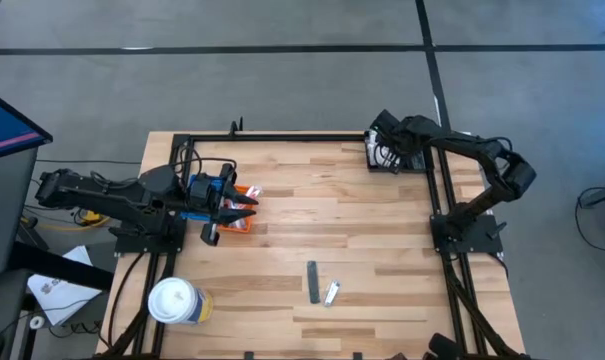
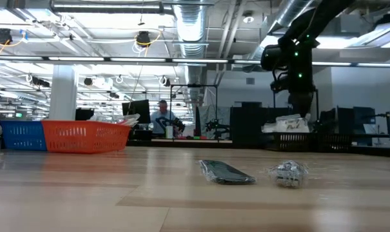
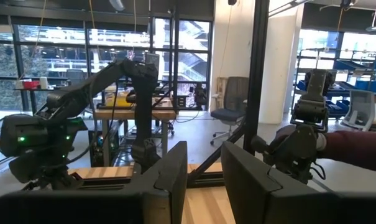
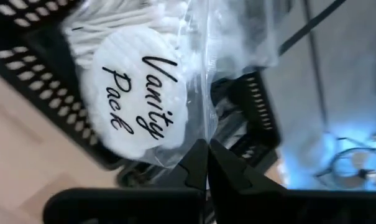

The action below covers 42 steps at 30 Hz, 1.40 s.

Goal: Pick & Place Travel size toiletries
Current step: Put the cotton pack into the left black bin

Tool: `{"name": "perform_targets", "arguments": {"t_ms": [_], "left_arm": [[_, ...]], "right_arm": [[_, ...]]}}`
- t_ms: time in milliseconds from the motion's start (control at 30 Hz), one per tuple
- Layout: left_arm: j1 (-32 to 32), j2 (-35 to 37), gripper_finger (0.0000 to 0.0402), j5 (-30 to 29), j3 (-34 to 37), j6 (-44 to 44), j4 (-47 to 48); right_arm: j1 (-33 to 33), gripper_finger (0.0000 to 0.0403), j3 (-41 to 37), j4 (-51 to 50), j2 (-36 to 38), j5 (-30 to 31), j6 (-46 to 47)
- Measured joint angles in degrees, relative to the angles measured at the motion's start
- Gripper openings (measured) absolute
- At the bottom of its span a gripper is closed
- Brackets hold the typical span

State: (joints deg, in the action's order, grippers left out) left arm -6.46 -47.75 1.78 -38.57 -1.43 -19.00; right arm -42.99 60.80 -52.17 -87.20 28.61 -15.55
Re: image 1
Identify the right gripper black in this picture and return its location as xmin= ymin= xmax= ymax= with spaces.
xmin=374 ymin=115 xmax=424 ymax=175

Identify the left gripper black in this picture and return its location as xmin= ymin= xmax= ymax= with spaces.
xmin=185 ymin=169 xmax=260 ymax=226

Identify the orange plastic basket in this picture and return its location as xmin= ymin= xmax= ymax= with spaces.
xmin=215 ymin=183 xmax=261 ymax=234

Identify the blue plastic basket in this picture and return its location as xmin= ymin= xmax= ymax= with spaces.
xmin=180 ymin=173 xmax=227 ymax=223

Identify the white-lidded wipes canister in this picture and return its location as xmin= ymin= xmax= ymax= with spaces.
xmin=147 ymin=277 xmax=215 ymax=326

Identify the black stand bar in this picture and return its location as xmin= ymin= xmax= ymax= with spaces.
xmin=6 ymin=242 xmax=116 ymax=292

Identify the white paper sheet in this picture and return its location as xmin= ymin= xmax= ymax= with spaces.
xmin=26 ymin=244 xmax=104 ymax=327

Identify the blue monitor screen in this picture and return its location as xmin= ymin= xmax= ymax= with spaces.
xmin=0 ymin=84 xmax=54 ymax=164

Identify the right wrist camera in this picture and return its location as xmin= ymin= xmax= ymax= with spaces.
xmin=370 ymin=108 xmax=401 ymax=132

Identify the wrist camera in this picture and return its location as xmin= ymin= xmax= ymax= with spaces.
xmin=200 ymin=222 xmax=222 ymax=247
xmin=370 ymin=108 xmax=401 ymax=132

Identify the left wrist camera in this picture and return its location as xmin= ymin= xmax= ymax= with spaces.
xmin=200 ymin=222 xmax=222 ymax=247

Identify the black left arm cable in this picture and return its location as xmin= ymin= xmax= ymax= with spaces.
xmin=169 ymin=142 xmax=238 ymax=182

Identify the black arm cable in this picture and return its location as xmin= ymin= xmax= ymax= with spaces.
xmin=484 ymin=135 xmax=514 ymax=157
xmin=169 ymin=142 xmax=238 ymax=182

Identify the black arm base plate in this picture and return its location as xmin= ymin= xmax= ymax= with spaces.
xmin=108 ymin=222 xmax=187 ymax=255
xmin=430 ymin=213 xmax=508 ymax=255

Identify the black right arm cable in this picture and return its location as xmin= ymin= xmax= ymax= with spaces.
xmin=484 ymin=135 xmax=514 ymax=157

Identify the yellow cable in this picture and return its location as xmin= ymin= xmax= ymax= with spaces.
xmin=34 ymin=207 xmax=114 ymax=232

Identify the black floor cable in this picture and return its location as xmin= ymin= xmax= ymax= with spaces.
xmin=35 ymin=158 xmax=143 ymax=165
xmin=573 ymin=184 xmax=605 ymax=254

